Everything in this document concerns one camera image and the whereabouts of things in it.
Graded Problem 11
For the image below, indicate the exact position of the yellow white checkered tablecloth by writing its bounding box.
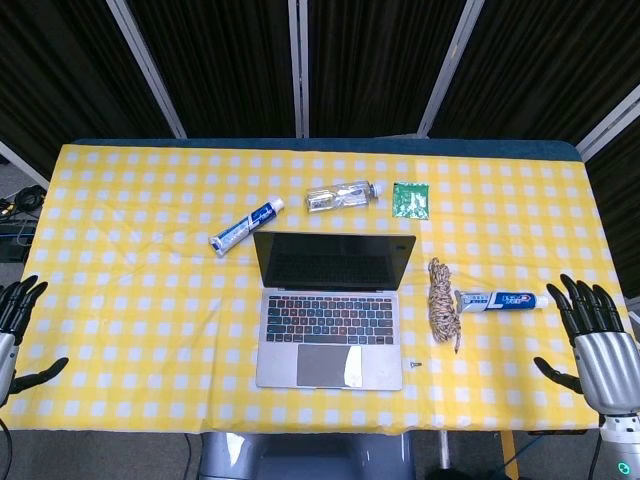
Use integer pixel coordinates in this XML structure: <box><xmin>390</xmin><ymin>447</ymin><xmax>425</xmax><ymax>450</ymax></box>
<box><xmin>0</xmin><ymin>143</ymin><xmax>632</xmax><ymax>435</ymax></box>

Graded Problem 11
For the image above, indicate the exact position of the dark ribbed divider panel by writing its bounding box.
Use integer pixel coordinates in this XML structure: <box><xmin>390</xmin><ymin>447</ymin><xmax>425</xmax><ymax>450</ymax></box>
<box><xmin>307</xmin><ymin>0</ymin><xmax>471</xmax><ymax>139</ymax></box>
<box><xmin>0</xmin><ymin>0</ymin><xmax>174</xmax><ymax>166</ymax></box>
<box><xmin>428</xmin><ymin>0</ymin><xmax>640</xmax><ymax>142</ymax></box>
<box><xmin>124</xmin><ymin>0</ymin><xmax>297</xmax><ymax>140</ymax></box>

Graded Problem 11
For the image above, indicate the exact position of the clear plastic water bottle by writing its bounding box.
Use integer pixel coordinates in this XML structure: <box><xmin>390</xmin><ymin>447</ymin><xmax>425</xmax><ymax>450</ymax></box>
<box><xmin>304</xmin><ymin>181</ymin><xmax>385</xmax><ymax>215</ymax></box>

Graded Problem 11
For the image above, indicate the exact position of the white divider frame post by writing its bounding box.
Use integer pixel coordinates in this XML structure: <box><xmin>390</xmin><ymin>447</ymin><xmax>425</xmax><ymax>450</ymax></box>
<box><xmin>574</xmin><ymin>83</ymin><xmax>640</xmax><ymax>162</ymax></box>
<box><xmin>286</xmin><ymin>0</ymin><xmax>311</xmax><ymax>139</ymax></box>
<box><xmin>0</xmin><ymin>139</ymin><xmax>50</xmax><ymax>191</ymax></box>
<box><xmin>416</xmin><ymin>0</ymin><xmax>487</xmax><ymax>138</ymax></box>
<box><xmin>105</xmin><ymin>0</ymin><xmax>188</xmax><ymax>140</ymax></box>

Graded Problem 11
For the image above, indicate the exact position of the beige speckled rope bundle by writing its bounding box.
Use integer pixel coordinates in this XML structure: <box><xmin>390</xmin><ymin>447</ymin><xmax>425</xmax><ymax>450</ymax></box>
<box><xmin>426</xmin><ymin>257</ymin><xmax>463</xmax><ymax>355</ymax></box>

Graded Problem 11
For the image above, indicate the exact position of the green foil packet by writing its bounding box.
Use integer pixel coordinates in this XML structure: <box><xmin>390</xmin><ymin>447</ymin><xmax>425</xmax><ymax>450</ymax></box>
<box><xmin>391</xmin><ymin>181</ymin><xmax>431</xmax><ymax>220</ymax></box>

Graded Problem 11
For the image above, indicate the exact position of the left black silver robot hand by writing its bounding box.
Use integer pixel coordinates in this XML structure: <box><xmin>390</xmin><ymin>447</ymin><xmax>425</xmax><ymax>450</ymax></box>
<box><xmin>0</xmin><ymin>273</ymin><xmax>70</xmax><ymax>407</ymax></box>

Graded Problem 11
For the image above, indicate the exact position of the metal table leg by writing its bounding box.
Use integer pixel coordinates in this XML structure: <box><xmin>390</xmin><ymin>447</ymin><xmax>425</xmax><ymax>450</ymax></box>
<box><xmin>437</xmin><ymin>429</ymin><xmax>452</xmax><ymax>472</ymax></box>

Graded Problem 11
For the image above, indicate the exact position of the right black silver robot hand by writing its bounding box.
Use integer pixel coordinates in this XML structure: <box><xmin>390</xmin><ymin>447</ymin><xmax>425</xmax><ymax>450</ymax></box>
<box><xmin>533</xmin><ymin>272</ymin><xmax>640</xmax><ymax>416</ymax></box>

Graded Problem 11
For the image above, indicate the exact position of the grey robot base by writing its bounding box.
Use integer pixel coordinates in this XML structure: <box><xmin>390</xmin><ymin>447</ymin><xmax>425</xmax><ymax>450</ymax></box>
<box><xmin>197</xmin><ymin>432</ymin><xmax>417</xmax><ymax>480</ymax></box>

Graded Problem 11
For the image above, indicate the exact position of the black cable bundle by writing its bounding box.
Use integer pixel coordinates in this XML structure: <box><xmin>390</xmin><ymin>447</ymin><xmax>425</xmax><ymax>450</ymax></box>
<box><xmin>0</xmin><ymin>183</ymin><xmax>45</xmax><ymax>222</ymax></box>

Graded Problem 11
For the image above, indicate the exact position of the silver laptop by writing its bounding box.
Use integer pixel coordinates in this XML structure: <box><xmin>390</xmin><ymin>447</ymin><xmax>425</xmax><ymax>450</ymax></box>
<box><xmin>252</xmin><ymin>230</ymin><xmax>417</xmax><ymax>392</ymax></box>

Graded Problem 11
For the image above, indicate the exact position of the thin black cable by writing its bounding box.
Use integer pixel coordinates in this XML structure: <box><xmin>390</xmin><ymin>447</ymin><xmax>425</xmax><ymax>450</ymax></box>
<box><xmin>182</xmin><ymin>432</ymin><xmax>195</xmax><ymax>480</ymax></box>

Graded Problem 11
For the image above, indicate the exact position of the white blue toothpaste tube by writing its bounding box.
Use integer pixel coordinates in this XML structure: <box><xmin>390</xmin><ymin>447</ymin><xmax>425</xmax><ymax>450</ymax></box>
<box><xmin>208</xmin><ymin>196</ymin><xmax>286</xmax><ymax>258</ymax></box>
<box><xmin>454</xmin><ymin>290</ymin><xmax>550</xmax><ymax>314</ymax></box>

